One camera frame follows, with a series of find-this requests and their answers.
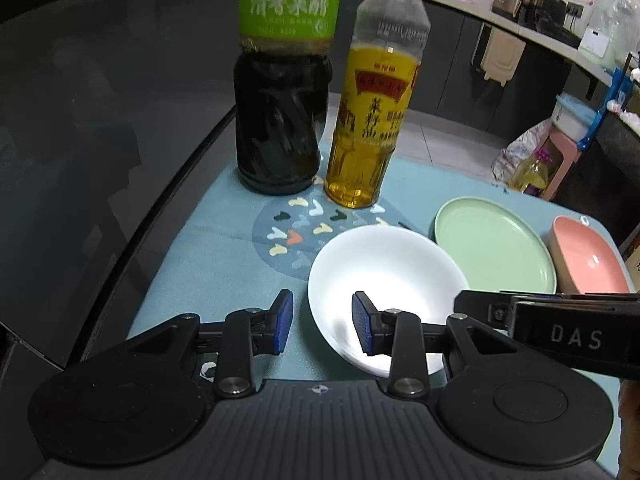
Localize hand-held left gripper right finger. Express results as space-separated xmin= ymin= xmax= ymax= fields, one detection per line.
xmin=351 ymin=290 xmax=523 ymax=400

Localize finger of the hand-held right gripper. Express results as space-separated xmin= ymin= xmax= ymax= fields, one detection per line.
xmin=454 ymin=289 xmax=514 ymax=332

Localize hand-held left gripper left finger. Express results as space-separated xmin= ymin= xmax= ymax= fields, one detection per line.
xmin=125 ymin=289 xmax=296 ymax=401

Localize light green plate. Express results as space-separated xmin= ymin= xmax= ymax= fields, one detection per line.
xmin=432 ymin=197 xmax=558 ymax=295

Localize white ceramic bowl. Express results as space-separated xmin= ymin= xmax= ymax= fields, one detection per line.
xmin=307 ymin=225 xmax=471 ymax=378

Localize pink bowl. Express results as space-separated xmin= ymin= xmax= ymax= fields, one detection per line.
xmin=546 ymin=216 xmax=632 ymax=295

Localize light blue patterned table mat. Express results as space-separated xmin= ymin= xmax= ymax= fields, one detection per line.
xmin=127 ymin=152 xmax=626 ymax=478

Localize large oil jug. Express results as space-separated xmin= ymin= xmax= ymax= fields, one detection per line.
xmin=519 ymin=152 xmax=552 ymax=197

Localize printed plastic bag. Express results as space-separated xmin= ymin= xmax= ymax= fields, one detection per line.
xmin=492 ymin=120 xmax=552 ymax=192

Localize pink plastic stool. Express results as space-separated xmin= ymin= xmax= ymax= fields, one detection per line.
xmin=539 ymin=127 xmax=584 ymax=202

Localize white container with blue lid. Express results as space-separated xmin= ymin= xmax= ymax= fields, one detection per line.
xmin=552 ymin=94 xmax=599 ymax=141

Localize dark vinegar bottle green label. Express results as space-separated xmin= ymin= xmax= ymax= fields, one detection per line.
xmin=234 ymin=0 xmax=343 ymax=196

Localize yellow cooking oil bottle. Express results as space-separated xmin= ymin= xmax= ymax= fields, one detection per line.
xmin=324 ymin=0 xmax=432 ymax=209

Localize dark kitchen cabinets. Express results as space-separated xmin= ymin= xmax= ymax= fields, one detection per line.
xmin=327 ymin=0 xmax=606 ymax=142

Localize beige hanging trash bin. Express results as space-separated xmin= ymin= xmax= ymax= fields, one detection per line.
xmin=482 ymin=27 xmax=527 ymax=87

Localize black kitchen appliance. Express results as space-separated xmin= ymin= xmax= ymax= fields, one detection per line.
xmin=520 ymin=0 xmax=582 ymax=45

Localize white kitchen countertop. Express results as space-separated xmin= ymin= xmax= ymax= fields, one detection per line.
xmin=342 ymin=0 xmax=618 ymax=86

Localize white appliance under plastic cover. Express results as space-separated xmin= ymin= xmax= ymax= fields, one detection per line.
xmin=579 ymin=0 xmax=640 ymax=72

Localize blue folded frame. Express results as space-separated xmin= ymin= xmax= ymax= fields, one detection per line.
xmin=577 ymin=67 xmax=634 ymax=151

